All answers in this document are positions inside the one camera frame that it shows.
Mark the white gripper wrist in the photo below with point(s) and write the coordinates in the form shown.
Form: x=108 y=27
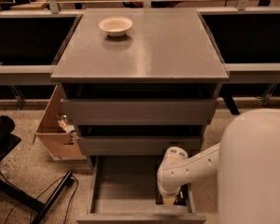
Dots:
x=169 y=192

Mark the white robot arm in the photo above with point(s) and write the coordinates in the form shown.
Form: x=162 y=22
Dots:
x=246 y=162

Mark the grey bottom drawer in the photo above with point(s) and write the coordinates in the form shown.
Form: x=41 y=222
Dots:
x=124 y=191

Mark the grey drawer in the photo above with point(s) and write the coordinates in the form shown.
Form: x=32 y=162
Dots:
x=135 y=145
x=124 y=191
x=139 y=112

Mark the grey middle drawer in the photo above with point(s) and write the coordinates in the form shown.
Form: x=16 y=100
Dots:
x=135 y=145

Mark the grey drawer cabinet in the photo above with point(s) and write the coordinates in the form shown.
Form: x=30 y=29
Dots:
x=166 y=55

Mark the grey top drawer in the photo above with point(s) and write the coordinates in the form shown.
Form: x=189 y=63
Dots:
x=139 y=112

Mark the black stand leg left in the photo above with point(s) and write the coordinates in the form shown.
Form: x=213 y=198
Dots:
x=52 y=198

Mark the wooden box on floor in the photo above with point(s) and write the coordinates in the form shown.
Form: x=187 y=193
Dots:
x=59 y=144

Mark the black chair left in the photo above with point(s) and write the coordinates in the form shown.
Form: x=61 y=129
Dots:
x=7 y=139

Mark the white paper bowl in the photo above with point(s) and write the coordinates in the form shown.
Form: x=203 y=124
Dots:
x=115 y=26

